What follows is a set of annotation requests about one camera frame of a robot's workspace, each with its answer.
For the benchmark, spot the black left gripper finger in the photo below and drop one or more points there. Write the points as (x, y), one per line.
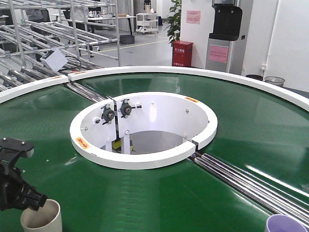
(31, 198)
(12, 149)

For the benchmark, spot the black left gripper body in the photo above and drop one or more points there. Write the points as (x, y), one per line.
(10, 188)

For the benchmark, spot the beige plastic cup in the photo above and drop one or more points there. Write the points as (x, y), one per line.
(45, 219)

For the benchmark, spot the purple plastic cup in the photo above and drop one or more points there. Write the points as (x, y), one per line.
(283, 223)

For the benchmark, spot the steel conveyor rollers left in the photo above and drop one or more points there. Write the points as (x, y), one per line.
(85, 92)

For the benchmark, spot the steel conveyor rollers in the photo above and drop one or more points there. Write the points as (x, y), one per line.
(85, 92)
(266, 195)

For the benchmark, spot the steel conveyor rollers right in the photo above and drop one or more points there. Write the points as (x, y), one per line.
(266, 195)

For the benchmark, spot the black waste bin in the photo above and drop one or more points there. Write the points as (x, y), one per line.
(255, 77)

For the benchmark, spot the white outer conveyor rim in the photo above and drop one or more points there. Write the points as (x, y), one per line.
(60, 79)

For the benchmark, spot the white control box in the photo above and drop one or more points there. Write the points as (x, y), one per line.
(54, 59)

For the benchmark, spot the metal roller rack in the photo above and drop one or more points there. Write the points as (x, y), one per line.
(37, 38)

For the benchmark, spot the black storage crate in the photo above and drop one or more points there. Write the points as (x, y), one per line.
(127, 39)

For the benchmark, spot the white rolling cart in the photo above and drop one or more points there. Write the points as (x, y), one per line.
(146, 23)

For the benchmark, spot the red fire extinguisher cabinet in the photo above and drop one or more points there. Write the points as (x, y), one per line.
(182, 53)

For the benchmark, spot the green potted plant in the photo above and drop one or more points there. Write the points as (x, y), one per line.
(174, 20)

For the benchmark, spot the black water dispenser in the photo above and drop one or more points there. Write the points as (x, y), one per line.
(226, 30)

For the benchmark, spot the left black bearing mount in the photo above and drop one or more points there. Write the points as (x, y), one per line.
(108, 114)

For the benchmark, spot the black bearing mount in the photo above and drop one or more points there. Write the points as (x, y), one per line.
(108, 114)
(125, 108)

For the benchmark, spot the right black bearing mount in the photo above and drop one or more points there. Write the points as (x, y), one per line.
(125, 108)

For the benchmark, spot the pink wall notice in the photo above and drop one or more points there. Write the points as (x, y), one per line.
(193, 17)

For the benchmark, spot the wire mesh waste bin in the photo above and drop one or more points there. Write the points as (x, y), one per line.
(277, 81)

